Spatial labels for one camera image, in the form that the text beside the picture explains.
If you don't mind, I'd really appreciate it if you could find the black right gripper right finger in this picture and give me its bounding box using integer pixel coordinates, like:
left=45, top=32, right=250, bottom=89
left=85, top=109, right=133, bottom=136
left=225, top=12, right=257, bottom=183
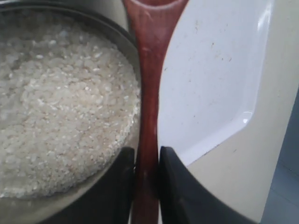
left=159, top=147, right=252, bottom=224

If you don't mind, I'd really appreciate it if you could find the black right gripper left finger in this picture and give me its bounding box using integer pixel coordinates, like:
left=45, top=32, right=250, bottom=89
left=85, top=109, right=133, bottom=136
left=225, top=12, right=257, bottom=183
left=44, top=147, right=135, bottom=224

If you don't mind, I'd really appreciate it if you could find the dark red wooden spoon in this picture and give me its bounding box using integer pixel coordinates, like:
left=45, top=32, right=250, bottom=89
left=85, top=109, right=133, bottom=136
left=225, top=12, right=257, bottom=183
left=123, top=0, right=188, bottom=224

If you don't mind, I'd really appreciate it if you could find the steel bowl of rice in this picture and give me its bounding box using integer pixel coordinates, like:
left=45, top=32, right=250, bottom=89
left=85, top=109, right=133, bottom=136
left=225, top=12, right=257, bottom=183
left=0, top=5, right=140, bottom=224

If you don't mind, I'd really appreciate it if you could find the white plastic tray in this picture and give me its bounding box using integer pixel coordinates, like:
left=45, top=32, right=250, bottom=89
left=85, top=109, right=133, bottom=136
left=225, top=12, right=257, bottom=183
left=158, top=0, right=274, bottom=166

